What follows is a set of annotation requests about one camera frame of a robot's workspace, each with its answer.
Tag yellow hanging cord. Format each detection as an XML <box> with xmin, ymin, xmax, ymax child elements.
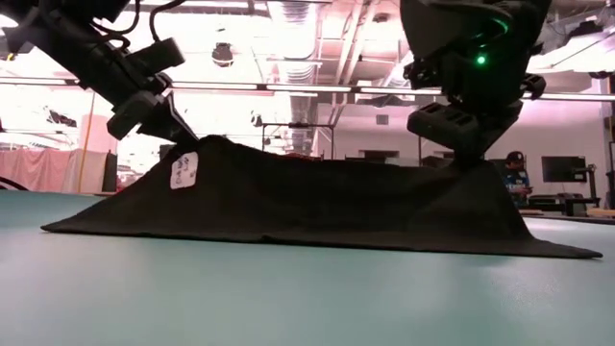
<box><xmin>76</xmin><ymin>90</ymin><xmax>96</xmax><ymax>194</ymax></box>

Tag long ceiling light strip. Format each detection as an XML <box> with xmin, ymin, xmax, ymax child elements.
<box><xmin>167</xmin><ymin>80</ymin><xmax>446</xmax><ymax>97</ymax></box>

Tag pink curtain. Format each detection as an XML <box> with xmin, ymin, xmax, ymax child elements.
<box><xmin>0</xmin><ymin>148</ymin><xmax>110</xmax><ymax>194</ymax></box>

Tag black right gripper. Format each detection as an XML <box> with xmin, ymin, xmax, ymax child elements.
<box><xmin>406</xmin><ymin>47</ymin><xmax>547</xmax><ymax>169</ymax></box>

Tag dark wall screen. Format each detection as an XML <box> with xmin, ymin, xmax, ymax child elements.
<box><xmin>541</xmin><ymin>156</ymin><xmax>587</xmax><ymax>184</ymax></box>

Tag black cloth napkin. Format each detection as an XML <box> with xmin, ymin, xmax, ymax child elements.
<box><xmin>40</xmin><ymin>135</ymin><xmax>603</xmax><ymax>260</ymax></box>

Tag silver ribbed air duct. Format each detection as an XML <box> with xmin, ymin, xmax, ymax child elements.
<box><xmin>268</xmin><ymin>0</ymin><xmax>321</xmax><ymax>156</ymax></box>

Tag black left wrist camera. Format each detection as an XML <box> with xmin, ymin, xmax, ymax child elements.
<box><xmin>125</xmin><ymin>37</ymin><xmax>186</xmax><ymax>73</ymax></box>

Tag green table mat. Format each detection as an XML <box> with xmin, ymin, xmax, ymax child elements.
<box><xmin>0</xmin><ymin>189</ymin><xmax>615</xmax><ymax>346</ymax></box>

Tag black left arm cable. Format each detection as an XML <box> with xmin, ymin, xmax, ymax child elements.
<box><xmin>90</xmin><ymin>0</ymin><xmax>188</xmax><ymax>49</ymax></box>

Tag black metal stand frame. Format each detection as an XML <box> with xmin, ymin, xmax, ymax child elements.
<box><xmin>261</xmin><ymin>123</ymin><xmax>335</xmax><ymax>161</ymax></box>

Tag black ceiling dome camera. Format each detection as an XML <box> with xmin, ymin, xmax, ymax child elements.
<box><xmin>210</xmin><ymin>41</ymin><xmax>235</xmax><ymax>68</ymax></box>

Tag person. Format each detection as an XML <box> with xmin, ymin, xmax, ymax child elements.
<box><xmin>502</xmin><ymin>151</ymin><xmax>533</xmax><ymax>208</ymax></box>

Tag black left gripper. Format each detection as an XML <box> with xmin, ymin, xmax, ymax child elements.
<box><xmin>106</xmin><ymin>52</ymin><xmax>199</xmax><ymax>144</ymax></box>

